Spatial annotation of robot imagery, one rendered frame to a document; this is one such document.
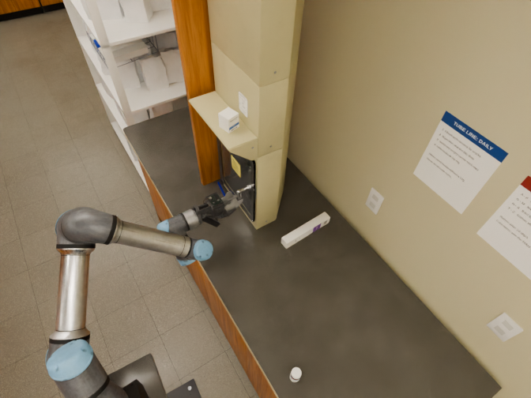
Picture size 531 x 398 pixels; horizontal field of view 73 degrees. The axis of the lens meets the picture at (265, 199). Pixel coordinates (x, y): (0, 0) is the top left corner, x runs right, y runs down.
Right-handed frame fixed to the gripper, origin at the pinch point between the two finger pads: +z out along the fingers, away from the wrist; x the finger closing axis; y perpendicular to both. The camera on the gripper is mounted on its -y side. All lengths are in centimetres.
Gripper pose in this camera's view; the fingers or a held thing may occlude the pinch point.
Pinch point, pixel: (239, 200)
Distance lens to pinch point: 153.2
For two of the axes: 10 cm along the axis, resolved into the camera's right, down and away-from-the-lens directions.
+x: -5.4, -6.7, 5.1
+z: 8.4, -4.1, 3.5
